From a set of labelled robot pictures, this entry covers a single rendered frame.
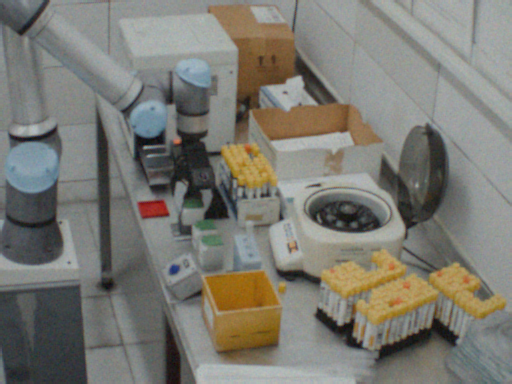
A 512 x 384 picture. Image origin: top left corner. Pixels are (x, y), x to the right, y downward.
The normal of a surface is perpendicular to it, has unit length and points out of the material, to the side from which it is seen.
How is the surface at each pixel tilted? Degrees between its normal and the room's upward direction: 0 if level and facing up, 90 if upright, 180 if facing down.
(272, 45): 89
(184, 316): 0
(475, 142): 90
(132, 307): 0
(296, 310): 0
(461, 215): 90
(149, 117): 89
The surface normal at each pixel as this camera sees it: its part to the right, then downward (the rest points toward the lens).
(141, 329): 0.04, -0.88
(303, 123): 0.26, 0.48
